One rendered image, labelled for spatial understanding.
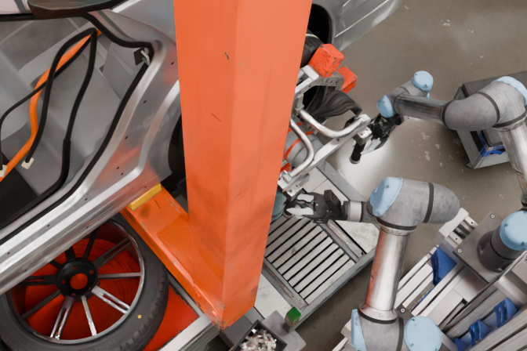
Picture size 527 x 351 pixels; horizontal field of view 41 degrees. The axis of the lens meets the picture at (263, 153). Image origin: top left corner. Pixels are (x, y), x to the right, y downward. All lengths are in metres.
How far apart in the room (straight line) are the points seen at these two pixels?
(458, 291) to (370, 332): 0.55
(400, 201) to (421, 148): 1.67
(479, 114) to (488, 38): 1.93
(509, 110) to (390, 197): 0.54
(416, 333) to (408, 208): 0.38
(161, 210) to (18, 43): 0.77
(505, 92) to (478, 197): 1.36
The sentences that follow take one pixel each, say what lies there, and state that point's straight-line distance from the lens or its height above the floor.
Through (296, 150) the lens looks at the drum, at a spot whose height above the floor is 0.90.
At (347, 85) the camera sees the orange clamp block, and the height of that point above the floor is 0.88.
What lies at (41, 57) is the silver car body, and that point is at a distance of 2.60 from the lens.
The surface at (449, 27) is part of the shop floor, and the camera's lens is 4.15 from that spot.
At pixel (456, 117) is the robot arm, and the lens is 2.29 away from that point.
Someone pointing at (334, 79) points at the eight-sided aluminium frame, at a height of 1.01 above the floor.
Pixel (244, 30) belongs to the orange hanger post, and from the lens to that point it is 1.04.
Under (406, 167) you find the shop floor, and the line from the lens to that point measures 3.59.
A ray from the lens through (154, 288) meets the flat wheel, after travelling 2.70.
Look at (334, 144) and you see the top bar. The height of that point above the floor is 0.98.
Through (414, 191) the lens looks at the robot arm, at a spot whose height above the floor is 1.33.
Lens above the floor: 3.08
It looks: 62 degrees down
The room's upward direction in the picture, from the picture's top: 8 degrees clockwise
